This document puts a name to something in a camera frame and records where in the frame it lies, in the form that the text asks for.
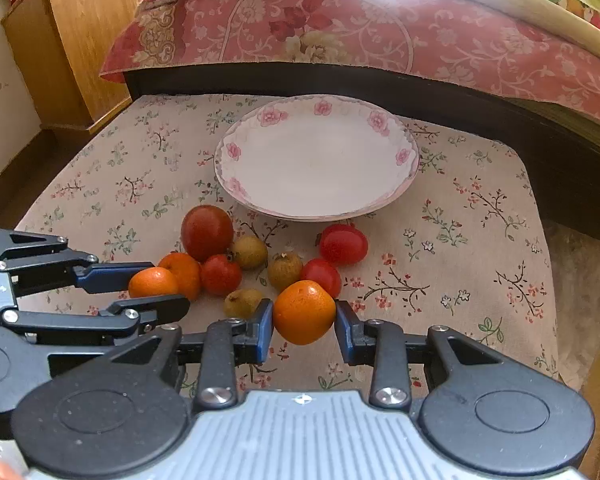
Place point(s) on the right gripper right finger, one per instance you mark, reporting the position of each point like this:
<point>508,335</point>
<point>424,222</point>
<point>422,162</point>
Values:
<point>473,405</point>

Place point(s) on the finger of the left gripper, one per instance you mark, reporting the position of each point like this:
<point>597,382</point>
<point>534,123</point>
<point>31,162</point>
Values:
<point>35,263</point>
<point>37,346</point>

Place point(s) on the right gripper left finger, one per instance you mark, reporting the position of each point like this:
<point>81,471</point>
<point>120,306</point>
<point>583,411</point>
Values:
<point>130,412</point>

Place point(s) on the small orange mandarin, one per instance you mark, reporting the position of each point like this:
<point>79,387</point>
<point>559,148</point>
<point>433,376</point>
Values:
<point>154,281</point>

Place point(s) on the small red cherry tomato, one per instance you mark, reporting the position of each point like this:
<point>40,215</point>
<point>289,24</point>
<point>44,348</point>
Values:
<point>220,275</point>

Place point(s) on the large red tomato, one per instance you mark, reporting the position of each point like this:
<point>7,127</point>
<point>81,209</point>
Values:
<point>206,231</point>

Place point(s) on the large orange mandarin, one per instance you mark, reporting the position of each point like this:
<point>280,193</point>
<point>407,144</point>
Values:
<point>303,312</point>

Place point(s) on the brown longan with stem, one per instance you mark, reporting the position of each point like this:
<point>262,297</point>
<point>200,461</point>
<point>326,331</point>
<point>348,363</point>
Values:
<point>284,269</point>

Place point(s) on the floral table cloth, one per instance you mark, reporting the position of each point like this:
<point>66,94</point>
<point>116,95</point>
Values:
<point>462,247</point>

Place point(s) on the wooden nightstand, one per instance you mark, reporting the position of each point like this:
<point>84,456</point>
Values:
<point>59,47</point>

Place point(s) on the white floral plate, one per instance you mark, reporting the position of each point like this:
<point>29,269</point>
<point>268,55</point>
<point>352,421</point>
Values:
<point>317,158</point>

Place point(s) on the pink floral bedspread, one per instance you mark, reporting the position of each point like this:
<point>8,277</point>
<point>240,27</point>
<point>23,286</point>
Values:
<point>454,41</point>

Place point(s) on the dark wooden bed frame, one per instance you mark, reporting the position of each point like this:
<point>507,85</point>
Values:
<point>560,147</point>

